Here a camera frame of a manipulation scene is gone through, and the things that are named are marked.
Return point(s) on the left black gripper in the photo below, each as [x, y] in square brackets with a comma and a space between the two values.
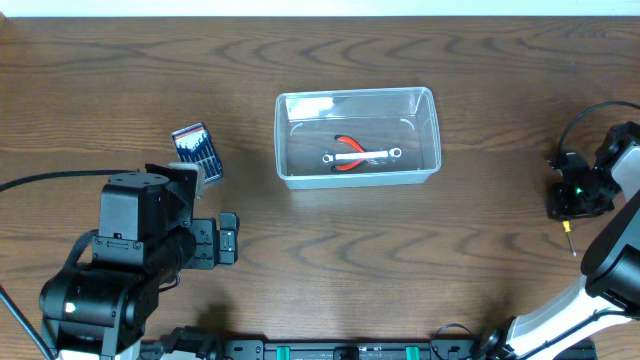
[205, 242]

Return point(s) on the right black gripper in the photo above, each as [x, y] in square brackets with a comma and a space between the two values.
[567, 208]

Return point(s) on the black yellow screwdriver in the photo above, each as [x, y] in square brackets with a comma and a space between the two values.
[568, 231]

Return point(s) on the blue screwdriver bit set case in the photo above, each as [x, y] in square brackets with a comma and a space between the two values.
[194, 145]

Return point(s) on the red handled pliers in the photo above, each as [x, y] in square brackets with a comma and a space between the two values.
[349, 165]

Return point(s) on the silver double ring wrench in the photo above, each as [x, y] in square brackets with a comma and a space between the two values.
[367, 155]

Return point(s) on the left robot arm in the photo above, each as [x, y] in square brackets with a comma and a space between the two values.
[99, 302]

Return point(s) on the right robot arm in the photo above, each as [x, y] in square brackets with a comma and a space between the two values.
[607, 291]

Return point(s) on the clear plastic container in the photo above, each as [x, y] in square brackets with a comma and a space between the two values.
[305, 124]

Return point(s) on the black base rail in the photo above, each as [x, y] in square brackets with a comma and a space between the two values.
[197, 343]

